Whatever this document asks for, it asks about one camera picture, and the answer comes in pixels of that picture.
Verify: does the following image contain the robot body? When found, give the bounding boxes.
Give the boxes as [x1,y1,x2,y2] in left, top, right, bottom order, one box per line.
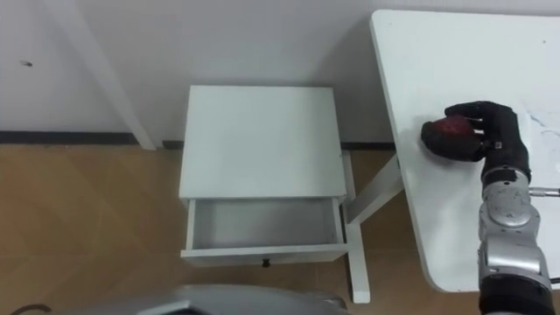
[56,283,351,315]

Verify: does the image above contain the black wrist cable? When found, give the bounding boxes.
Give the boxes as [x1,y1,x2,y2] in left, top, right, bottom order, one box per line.
[9,304,53,315]

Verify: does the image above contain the red strawberry soft toy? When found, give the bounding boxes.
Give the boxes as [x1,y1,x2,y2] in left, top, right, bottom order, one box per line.
[433,115,475,137]

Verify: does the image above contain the white desk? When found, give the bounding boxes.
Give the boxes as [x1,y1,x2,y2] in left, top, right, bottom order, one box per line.
[341,9,560,305]

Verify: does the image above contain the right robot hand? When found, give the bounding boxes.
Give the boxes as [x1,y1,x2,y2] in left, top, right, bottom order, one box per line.
[420,101,533,184]

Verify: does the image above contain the open white cabinet drawer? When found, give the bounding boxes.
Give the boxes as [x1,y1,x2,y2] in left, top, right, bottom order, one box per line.
[180,196,350,269]

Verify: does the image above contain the white bedside cabinet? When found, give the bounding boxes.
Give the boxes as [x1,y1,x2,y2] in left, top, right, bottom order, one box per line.
[178,84,349,207]

